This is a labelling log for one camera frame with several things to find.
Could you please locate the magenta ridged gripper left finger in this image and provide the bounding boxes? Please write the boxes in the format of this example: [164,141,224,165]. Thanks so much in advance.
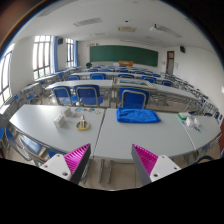
[41,144,91,184]

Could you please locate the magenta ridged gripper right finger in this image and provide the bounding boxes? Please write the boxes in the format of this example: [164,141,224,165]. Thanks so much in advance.
[131,144,180,186]

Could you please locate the blue folded towel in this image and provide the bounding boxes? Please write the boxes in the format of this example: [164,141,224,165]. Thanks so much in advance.
[116,107,161,123]

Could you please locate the grey front left desk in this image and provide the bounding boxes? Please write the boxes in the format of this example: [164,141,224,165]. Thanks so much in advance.
[10,104,105,152]

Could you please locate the grey desk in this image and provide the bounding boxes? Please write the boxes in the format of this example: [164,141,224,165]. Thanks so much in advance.
[10,104,105,152]
[94,109,194,160]

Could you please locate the yellow tape roll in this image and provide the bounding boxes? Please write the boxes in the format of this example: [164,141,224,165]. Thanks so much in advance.
[76,116,90,131]

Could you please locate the white box on table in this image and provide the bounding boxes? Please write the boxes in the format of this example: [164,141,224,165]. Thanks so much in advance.
[54,115,65,128]

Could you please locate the grey front centre desk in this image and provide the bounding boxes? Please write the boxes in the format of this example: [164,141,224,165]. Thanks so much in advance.
[94,109,194,160]

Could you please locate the coloured cards on table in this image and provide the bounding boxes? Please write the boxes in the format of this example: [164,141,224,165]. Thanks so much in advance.
[75,107,102,115]

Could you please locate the white items right table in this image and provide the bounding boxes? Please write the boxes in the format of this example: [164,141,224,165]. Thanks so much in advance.
[185,117,200,131]

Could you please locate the green white box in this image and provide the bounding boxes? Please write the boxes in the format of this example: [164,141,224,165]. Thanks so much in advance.
[178,112,191,120]

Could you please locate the blue chair centre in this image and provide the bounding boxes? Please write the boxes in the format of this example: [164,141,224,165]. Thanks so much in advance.
[119,87,149,109]

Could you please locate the blue chair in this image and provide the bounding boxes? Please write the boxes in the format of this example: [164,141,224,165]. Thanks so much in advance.
[74,84,104,106]
[52,86,78,106]
[119,87,149,109]

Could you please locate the blue chair far left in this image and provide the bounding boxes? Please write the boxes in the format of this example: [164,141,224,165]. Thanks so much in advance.
[52,86,78,106]

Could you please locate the blue chair middle left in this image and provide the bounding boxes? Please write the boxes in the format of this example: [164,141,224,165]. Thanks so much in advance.
[74,84,104,106]

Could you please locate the orange teacher desk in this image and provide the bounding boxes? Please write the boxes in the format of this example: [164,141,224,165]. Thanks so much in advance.
[118,61,134,67]

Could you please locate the brown door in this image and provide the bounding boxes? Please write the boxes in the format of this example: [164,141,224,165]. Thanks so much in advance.
[166,51,175,75]

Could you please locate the green chalkboard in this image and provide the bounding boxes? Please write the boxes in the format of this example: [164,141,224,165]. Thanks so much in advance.
[90,45,159,67]

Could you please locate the large left window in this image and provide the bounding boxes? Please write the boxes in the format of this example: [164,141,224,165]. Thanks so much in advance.
[33,35,51,79]

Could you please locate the blue curtain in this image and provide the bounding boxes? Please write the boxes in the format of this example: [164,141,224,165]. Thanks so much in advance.
[52,36,58,72]

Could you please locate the ceiling projector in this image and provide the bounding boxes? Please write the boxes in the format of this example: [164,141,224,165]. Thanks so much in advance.
[149,24,163,34]

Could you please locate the wall speaker black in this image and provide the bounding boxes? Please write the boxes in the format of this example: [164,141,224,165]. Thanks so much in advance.
[180,46,185,53]

